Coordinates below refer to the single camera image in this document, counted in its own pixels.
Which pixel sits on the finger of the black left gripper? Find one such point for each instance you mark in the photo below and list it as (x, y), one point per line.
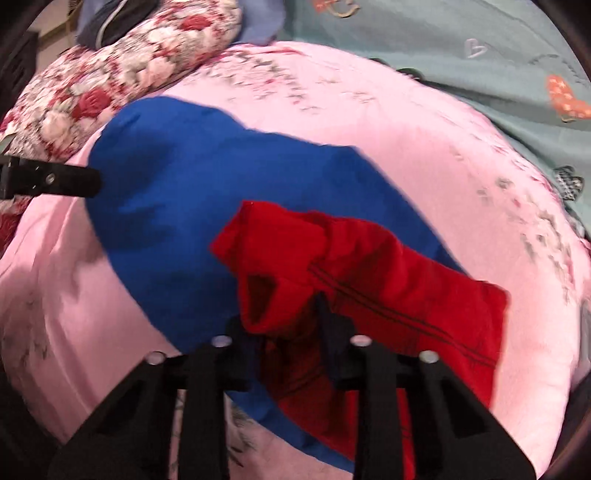
(32, 178)

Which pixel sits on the teal heart print blanket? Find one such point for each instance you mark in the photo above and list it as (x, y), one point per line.
(506, 59)

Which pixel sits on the blue pillow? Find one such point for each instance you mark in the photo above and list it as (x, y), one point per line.
(261, 21)

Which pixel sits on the blue and red pants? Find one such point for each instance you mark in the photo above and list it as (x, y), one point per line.
(204, 219)

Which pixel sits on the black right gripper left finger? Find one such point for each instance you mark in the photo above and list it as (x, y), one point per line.
(129, 435)

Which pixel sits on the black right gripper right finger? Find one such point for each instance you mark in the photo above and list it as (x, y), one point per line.
(454, 435)

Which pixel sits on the dark garment on quilt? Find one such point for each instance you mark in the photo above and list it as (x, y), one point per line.
(103, 23)

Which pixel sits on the red white floral quilt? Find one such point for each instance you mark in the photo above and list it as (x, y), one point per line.
(82, 90)

